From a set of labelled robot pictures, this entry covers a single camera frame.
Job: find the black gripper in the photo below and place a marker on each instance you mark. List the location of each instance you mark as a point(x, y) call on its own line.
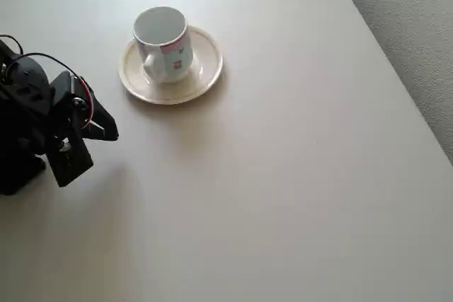
point(93, 115)

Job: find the white ceramic mug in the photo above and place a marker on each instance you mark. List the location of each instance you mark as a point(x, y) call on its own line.
point(170, 58)

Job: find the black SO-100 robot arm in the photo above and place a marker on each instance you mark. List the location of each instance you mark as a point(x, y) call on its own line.
point(21, 111)

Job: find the cream porcelain saucer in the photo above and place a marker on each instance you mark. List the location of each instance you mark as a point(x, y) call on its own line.
point(209, 68)

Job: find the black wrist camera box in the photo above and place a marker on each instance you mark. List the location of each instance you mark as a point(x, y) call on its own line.
point(70, 160)

